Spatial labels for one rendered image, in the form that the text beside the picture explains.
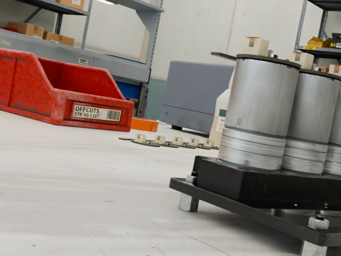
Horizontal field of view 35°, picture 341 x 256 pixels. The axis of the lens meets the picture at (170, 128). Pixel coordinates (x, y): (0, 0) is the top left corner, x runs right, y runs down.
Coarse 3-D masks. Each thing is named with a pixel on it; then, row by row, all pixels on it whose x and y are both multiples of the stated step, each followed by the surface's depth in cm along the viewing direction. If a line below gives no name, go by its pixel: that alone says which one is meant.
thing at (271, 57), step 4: (236, 56) 21; (240, 56) 20; (244, 56) 20; (248, 56) 20; (252, 56) 20; (256, 56) 20; (260, 56) 20; (264, 56) 20; (268, 56) 20; (272, 56) 20; (276, 56) 20; (272, 60) 19; (276, 60) 19; (280, 60) 20; (284, 60) 20; (288, 64) 20; (292, 64) 20; (296, 64) 20; (300, 68) 20
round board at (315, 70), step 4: (316, 68) 22; (308, 72) 21; (312, 72) 21; (316, 72) 21; (320, 72) 21; (324, 72) 21; (328, 76) 21; (332, 76) 21; (336, 76) 22; (340, 80) 22
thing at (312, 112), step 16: (304, 80) 21; (320, 80) 21; (336, 80) 22; (304, 96) 21; (320, 96) 21; (336, 96) 22; (304, 112) 21; (320, 112) 21; (288, 128) 22; (304, 128) 21; (320, 128) 22; (288, 144) 22; (304, 144) 21; (320, 144) 22; (288, 160) 22; (304, 160) 21; (320, 160) 22
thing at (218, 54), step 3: (213, 54) 21; (216, 54) 21; (219, 54) 21; (222, 54) 21; (225, 54) 21; (222, 57) 22; (225, 57) 22; (228, 57) 21; (231, 57) 22; (234, 57) 22; (234, 60) 22
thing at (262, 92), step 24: (240, 72) 20; (264, 72) 20; (288, 72) 20; (240, 96) 20; (264, 96) 20; (288, 96) 20; (240, 120) 20; (264, 120) 20; (288, 120) 20; (240, 144) 20; (264, 144) 20; (264, 168) 20
